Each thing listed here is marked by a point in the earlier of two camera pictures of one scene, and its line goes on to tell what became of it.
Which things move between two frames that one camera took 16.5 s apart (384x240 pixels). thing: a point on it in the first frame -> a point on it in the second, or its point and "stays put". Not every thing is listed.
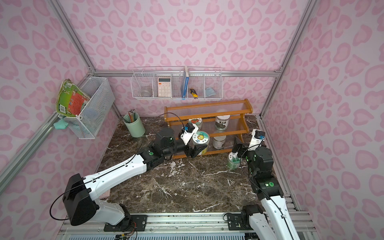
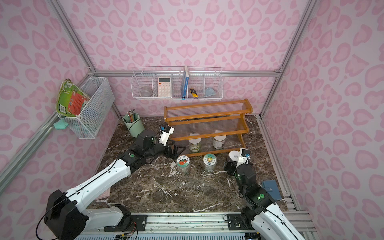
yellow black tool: [193, 92] stays put
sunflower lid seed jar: [201, 138] -> [210, 162]
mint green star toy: [61, 125] stays put
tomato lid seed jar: [198, 121] -> [183, 164]
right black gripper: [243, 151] -> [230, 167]
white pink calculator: [164, 87] stays put
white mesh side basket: [86, 124] stays put
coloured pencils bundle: [131, 114] stays put
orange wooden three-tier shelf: [208, 126] stays put
